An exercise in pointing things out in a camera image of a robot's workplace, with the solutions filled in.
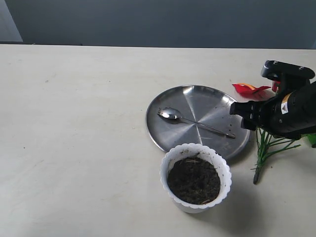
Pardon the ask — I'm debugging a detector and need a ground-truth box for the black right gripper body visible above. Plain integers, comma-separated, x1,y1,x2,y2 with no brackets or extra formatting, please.
259,60,316,140

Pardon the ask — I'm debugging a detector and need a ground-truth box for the artificial red anthurium plant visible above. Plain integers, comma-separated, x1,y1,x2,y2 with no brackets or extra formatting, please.
232,81,316,185

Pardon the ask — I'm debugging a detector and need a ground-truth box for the silver metal spoon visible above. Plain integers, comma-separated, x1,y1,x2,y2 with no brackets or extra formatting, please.
158,107,236,139

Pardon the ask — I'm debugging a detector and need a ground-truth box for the white scalloped plastic pot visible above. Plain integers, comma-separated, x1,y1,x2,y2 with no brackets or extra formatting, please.
159,143,232,214

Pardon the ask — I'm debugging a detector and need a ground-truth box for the dark soil in pot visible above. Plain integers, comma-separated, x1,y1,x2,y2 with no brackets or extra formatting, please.
167,157,221,205

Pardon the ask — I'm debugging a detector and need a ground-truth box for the round steel plate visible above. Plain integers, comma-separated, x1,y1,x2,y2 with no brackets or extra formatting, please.
146,85,250,160

